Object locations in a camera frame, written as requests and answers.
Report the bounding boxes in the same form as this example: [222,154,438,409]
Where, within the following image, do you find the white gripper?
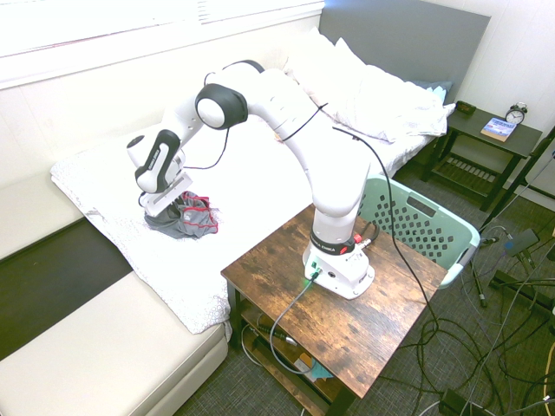
[142,172,195,217]

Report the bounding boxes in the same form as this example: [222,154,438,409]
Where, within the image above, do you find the grey garment with red trim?
[144,190,224,241]

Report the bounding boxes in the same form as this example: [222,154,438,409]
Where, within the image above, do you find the mint green laundry basket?
[357,172,482,290]

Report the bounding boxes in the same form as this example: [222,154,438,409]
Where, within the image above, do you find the white circle-patterned bed sheet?
[49,51,448,335]

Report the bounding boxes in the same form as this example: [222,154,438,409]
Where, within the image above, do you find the white window blinds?
[0,0,326,60]

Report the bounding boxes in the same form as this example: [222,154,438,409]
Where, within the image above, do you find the cream upholstered bench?
[0,171,232,416]

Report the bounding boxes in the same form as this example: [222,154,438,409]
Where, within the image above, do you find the small white pillow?
[291,29,369,103]

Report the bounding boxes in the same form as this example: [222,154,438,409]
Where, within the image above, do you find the teal packet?
[309,361,336,383]

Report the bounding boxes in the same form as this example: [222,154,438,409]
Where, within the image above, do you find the rustic brown wooden table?
[220,203,449,416]

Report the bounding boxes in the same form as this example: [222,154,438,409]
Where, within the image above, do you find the large white pillow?
[319,64,450,145]

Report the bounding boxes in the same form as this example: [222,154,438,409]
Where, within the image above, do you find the teal cloth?
[426,81,454,108]

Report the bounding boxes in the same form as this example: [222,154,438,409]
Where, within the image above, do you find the grey bed headboard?
[319,0,493,110]

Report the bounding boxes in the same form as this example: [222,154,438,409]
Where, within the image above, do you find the black slatted nightstand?
[420,101,545,212]

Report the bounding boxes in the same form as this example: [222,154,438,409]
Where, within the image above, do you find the blue paperback book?
[479,116,516,142]

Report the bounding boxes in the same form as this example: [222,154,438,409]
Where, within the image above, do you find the black power brick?
[438,388,468,416]

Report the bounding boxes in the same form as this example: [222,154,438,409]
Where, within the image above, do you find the black twin-bell alarm clock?
[505,101,529,125]

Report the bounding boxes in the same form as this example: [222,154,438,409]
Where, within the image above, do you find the grey adapter hub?
[504,228,541,257]

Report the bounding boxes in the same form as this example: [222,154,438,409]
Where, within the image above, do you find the grey network cable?
[269,270,321,374]

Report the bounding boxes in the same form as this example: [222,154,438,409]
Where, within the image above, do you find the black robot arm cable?
[184,60,441,330]

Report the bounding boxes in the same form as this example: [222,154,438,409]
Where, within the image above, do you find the black camera stand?
[475,125,555,314]

